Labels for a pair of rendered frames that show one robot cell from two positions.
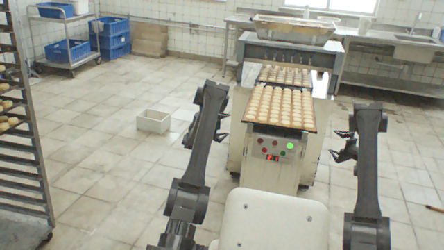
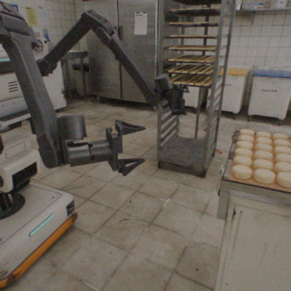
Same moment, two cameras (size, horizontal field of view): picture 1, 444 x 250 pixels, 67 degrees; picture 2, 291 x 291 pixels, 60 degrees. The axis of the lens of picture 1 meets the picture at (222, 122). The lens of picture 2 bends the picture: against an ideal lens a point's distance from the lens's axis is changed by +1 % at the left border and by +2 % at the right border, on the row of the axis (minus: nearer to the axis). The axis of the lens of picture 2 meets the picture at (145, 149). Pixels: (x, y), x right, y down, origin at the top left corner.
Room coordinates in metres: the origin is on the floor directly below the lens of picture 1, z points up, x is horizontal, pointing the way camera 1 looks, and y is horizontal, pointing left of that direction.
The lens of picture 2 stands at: (1.49, -1.10, 1.26)
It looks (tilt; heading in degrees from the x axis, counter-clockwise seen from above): 25 degrees down; 104
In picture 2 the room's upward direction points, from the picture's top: straight up
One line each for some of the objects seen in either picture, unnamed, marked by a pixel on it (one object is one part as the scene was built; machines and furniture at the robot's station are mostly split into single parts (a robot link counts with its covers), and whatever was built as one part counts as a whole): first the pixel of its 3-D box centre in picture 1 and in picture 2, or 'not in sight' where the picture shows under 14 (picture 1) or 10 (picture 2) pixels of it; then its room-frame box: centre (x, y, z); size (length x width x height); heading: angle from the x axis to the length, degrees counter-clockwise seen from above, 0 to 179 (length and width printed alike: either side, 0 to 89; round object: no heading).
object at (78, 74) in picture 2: not in sight; (86, 79); (-1.11, 4.09, 0.33); 0.54 x 0.53 x 0.66; 165
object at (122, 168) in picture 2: (338, 151); (128, 158); (1.30, -0.52, 0.95); 0.09 x 0.07 x 0.07; 36
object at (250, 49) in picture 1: (286, 63); not in sight; (2.45, -0.44, 1.01); 0.72 x 0.33 x 0.34; 80
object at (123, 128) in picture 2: (341, 137); (128, 134); (1.30, -0.52, 1.02); 0.09 x 0.07 x 0.07; 36
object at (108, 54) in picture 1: (111, 49); not in sight; (5.74, 2.03, 0.10); 0.60 x 0.40 x 0.20; 163
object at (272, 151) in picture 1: (274, 148); (228, 183); (1.60, -0.29, 0.77); 0.24 x 0.04 x 0.14; 80
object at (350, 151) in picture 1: (353, 152); (102, 150); (1.24, -0.56, 0.99); 0.07 x 0.07 x 0.10; 36
